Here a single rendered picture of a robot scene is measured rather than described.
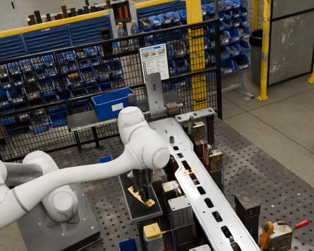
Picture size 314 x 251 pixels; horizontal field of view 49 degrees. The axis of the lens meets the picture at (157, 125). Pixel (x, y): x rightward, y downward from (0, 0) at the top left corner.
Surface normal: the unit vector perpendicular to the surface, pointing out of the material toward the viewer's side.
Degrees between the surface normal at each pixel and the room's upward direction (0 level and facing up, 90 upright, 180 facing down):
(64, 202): 51
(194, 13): 90
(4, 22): 90
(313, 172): 0
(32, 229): 44
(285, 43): 90
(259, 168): 0
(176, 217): 90
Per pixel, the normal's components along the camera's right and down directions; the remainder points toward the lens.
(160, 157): 0.59, 0.33
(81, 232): 0.26, -0.34
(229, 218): -0.11, -0.86
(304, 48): 0.37, 0.44
